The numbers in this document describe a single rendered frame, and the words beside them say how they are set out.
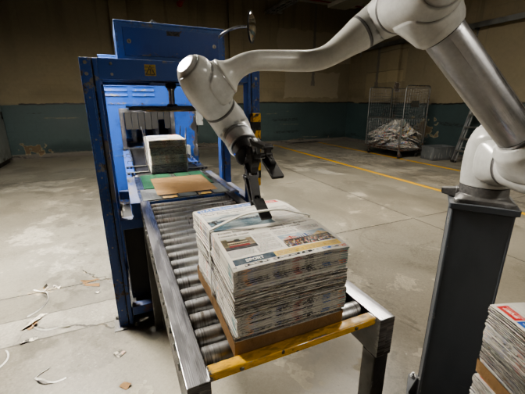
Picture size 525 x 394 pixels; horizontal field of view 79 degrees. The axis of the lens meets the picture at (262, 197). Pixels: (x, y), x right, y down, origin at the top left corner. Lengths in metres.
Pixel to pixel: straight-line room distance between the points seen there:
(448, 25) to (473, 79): 0.16
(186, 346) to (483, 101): 0.96
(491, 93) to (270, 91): 9.48
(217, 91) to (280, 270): 0.49
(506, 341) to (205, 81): 1.00
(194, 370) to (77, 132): 8.83
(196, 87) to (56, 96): 8.59
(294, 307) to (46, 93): 8.99
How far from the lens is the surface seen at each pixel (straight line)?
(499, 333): 1.08
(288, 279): 0.71
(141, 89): 4.18
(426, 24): 0.92
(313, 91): 11.08
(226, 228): 0.81
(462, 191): 1.35
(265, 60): 0.93
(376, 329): 0.96
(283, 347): 0.78
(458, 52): 0.98
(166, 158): 2.64
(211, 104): 0.90
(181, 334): 0.86
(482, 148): 1.29
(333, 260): 0.76
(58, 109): 9.40
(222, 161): 2.61
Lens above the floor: 1.34
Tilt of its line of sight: 17 degrees down
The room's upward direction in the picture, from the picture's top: straight up
